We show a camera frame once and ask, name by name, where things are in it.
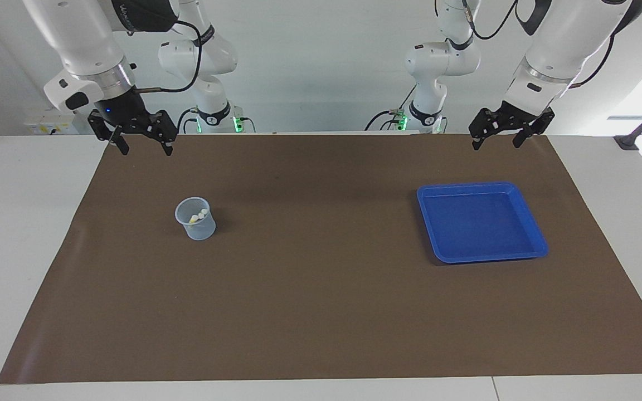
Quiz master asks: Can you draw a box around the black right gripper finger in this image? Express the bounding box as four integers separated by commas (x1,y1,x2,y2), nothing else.
151,110,179,156
87,110,130,156

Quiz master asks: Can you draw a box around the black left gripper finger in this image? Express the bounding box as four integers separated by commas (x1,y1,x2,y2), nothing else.
513,109,556,148
469,109,500,151

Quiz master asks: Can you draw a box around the blue plastic tray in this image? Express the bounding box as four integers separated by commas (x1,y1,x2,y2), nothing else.
416,182,549,264

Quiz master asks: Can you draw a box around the translucent plastic cup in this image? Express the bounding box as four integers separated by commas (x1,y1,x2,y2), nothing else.
174,197,217,241

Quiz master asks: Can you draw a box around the brown table mat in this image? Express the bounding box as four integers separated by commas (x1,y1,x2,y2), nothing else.
0,134,642,385

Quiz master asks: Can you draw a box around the black base cable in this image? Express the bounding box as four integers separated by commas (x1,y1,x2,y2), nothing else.
177,109,199,134
364,84,417,131

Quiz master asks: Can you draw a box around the white wall socket box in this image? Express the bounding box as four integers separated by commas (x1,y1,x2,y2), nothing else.
25,111,90,135

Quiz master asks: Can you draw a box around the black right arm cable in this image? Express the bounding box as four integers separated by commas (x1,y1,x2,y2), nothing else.
132,19,203,94

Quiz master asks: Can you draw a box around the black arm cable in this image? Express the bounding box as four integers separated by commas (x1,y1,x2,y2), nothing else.
463,0,522,41
132,19,203,94

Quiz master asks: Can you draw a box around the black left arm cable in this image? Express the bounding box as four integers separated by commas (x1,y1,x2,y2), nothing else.
463,0,522,41

